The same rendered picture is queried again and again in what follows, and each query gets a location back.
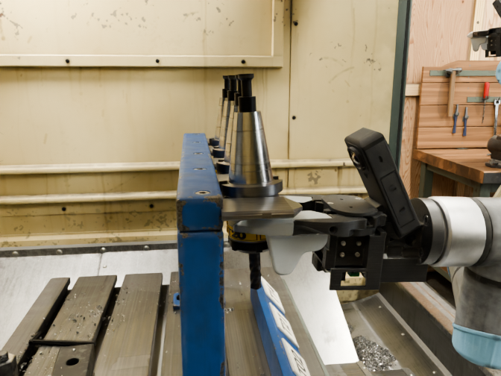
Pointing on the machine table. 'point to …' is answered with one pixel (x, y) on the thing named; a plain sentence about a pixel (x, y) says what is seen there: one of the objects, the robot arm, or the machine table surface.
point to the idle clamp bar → (74, 361)
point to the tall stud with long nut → (8, 364)
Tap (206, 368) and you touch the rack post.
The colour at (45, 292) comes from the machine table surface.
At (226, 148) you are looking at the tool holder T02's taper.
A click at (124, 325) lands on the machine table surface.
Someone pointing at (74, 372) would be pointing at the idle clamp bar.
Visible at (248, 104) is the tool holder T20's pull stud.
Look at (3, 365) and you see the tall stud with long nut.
